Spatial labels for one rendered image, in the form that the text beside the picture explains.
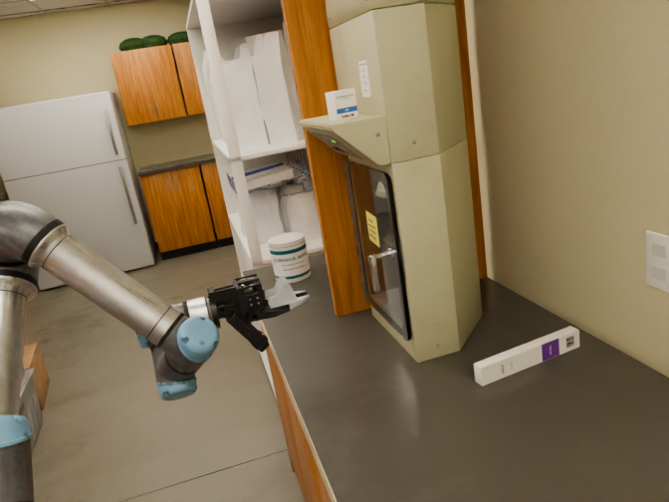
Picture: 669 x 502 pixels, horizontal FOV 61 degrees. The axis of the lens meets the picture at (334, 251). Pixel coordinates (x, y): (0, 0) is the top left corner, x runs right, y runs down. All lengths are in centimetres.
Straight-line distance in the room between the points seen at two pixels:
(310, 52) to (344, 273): 60
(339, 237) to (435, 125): 50
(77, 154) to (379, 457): 530
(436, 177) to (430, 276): 22
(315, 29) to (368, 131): 44
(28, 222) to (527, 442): 95
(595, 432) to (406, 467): 34
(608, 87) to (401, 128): 42
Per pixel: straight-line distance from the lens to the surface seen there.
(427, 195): 124
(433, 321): 133
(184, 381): 117
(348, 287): 163
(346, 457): 110
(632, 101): 125
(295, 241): 194
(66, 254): 109
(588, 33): 133
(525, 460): 106
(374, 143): 118
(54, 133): 609
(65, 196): 615
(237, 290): 119
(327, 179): 154
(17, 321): 117
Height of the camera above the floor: 160
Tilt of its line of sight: 17 degrees down
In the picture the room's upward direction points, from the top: 10 degrees counter-clockwise
